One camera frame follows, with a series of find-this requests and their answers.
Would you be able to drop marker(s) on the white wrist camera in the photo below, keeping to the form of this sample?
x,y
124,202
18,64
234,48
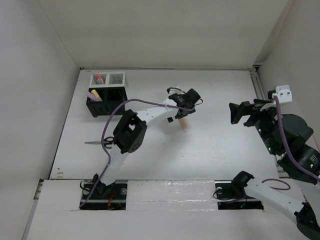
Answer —
x,y
174,90
283,93

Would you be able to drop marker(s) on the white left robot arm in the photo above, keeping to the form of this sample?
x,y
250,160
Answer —
x,y
130,131

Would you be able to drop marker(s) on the orange double-tip pen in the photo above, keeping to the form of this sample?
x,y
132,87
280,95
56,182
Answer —
x,y
100,78

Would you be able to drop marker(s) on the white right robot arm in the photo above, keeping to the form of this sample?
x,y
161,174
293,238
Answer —
x,y
284,135

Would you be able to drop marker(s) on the black mesh organizer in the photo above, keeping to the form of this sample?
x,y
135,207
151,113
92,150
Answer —
x,y
111,98

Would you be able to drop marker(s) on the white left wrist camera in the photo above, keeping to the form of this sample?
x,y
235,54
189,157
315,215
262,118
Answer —
x,y
174,90

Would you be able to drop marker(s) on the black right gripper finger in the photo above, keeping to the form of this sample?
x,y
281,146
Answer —
x,y
237,111
252,120

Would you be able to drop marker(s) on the purple highlighter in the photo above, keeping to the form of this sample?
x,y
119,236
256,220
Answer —
x,y
92,97

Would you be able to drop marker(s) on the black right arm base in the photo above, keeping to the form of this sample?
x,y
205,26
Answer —
x,y
230,194

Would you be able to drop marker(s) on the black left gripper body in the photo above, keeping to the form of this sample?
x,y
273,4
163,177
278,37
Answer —
x,y
188,112

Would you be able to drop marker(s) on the orange highlighter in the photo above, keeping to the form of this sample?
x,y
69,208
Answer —
x,y
184,125

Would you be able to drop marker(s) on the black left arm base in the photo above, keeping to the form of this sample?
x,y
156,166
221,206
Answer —
x,y
108,198

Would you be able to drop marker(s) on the white mesh organizer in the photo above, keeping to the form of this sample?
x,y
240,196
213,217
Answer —
x,y
112,79

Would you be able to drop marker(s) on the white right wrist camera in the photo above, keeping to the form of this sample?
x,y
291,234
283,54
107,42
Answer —
x,y
283,93

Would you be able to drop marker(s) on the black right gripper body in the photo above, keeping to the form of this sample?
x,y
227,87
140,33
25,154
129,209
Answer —
x,y
266,116

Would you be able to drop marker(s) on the yellow highlighter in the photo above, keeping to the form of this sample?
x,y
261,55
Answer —
x,y
96,95

